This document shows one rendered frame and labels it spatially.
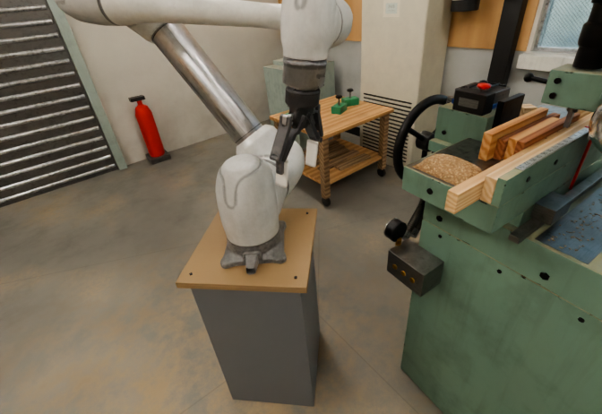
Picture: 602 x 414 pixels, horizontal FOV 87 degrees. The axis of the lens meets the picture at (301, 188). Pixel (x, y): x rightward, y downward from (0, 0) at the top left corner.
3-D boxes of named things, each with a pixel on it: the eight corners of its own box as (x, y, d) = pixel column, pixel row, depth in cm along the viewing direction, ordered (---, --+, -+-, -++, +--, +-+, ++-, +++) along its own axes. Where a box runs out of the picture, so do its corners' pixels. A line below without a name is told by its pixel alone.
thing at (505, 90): (471, 96, 89) (476, 75, 86) (511, 104, 81) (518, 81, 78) (441, 107, 83) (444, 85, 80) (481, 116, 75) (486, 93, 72)
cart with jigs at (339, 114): (337, 154, 283) (336, 80, 250) (389, 176, 244) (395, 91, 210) (277, 180, 251) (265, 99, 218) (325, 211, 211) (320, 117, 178)
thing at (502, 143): (546, 130, 80) (553, 112, 77) (554, 132, 79) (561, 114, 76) (492, 158, 70) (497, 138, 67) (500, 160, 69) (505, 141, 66)
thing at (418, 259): (404, 257, 96) (407, 237, 91) (440, 283, 87) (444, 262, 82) (384, 270, 92) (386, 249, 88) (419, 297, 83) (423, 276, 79)
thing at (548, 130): (565, 133, 77) (573, 112, 74) (572, 135, 76) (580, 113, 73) (510, 164, 67) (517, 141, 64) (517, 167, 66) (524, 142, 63)
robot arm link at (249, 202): (213, 242, 88) (193, 171, 77) (245, 206, 103) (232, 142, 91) (265, 252, 83) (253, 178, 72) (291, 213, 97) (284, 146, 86)
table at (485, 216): (505, 116, 106) (510, 98, 103) (623, 142, 84) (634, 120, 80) (371, 174, 80) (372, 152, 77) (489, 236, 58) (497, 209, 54)
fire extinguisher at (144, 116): (165, 152, 318) (145, 92, 287) (171, 159, 305) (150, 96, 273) (147, 159, 309) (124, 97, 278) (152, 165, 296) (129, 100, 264)
